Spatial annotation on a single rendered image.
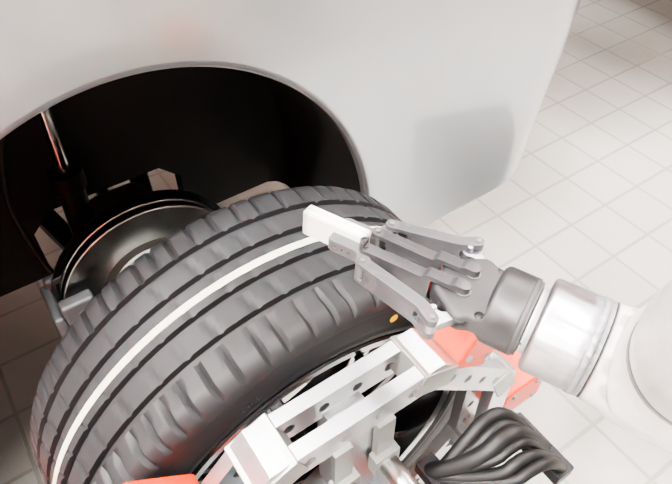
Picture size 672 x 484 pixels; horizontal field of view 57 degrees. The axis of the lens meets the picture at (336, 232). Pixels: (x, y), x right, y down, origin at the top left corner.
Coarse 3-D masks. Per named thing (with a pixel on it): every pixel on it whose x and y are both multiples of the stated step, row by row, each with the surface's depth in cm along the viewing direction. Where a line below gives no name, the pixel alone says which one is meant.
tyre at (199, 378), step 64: (320, 192) 85; (192, 256) 74; (256, 256) 72; (320, 256) 74; (128, 320) 71; (192, 320) 68; (256, 320) 66; (320, 320) 66; (384, 320) 72; (64, 384) 73; (128, 384) 68; (192, 384) 64; (256, 384) 64; (128, 448) 64; (192, 448) 64
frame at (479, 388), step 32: (384, 352) 70; (416, 352) 70; (320, 384) 67; (352, 384) 68; (416, 384) 67; (448, 384) 73; (480, 384) 81; (512, 384) 88; (288, 416) 64; (320, 416) 68; (352, 416) 64; (384, 416) 68; (224, 448) 64; (256, 448) 62; (288, 448) 62; (320, 448) 63; (448, 448) 106; (224, 480) 64; (256, 480) 61; (288, 480) 62
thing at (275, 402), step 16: (384, 336) 76; (352, 352) 73; (368, 352) 114; (320, 368) 71; (336, 368) 80; (384, 384) 89; (272, 400) 69; (288, 400) 121; (416, 400) 106; (432, 400) 103; (256, 416) 69; (400, 416) 109; (416, 416) 106; (432, 416) 104; (304, 432) 83; (400, 432) 106; (416, 432) 106; (400, 448) 108; (208, 464) 69; (304, 480) 94
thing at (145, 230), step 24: (120, 216) 102; (144, 216) 102; (168, 216) 105; (192, 216) 108; (96, 240) 100; (120, 240) 102; (144, 240) 105; (72, 264) 102; (96, 264) 102; (120, 264) 105; (72, 288) 103; (96, 288) 106
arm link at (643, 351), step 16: (656, 304) 40; (640, 320) 43; (656, 320) 39; (640, 336) 41; (656, 336) 38; (640, 352) 41; (656, 352) 38; (640, 368) 42; (656, 368) 39; (640, 384) 44; (656, 384) 40; (656, 400) 42
